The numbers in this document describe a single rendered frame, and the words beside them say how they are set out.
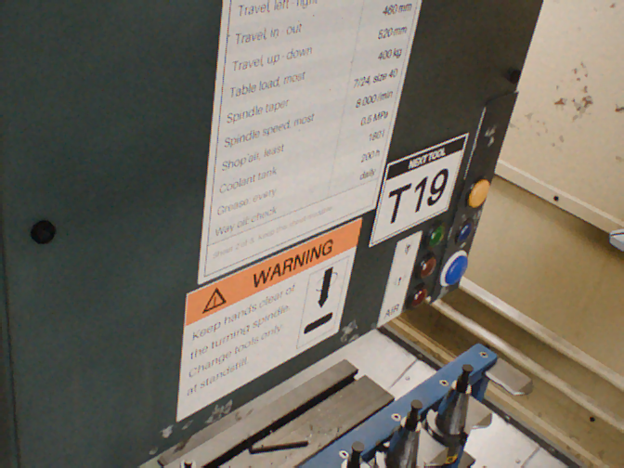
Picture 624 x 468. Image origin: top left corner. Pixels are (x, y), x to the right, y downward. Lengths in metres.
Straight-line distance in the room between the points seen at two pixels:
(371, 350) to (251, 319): 1.33
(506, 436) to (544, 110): 0.68
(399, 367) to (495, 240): 0.40
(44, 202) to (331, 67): 0.19
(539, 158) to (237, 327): 1.04
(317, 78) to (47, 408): 0.23
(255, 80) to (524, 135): 1.10
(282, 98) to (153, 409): 0.21
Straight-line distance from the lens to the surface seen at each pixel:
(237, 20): 0.41
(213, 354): 0.53
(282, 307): 0.56
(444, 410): 1.14
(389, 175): 0.58
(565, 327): 1.60
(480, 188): 0.69
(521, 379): 1.30
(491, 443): 1.75
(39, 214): 0.39
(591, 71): 1.42
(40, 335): 0.43
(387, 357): 1.85
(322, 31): 0.46
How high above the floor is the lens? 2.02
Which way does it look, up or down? 33 degrees down
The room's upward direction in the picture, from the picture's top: 10 degrees clockwise
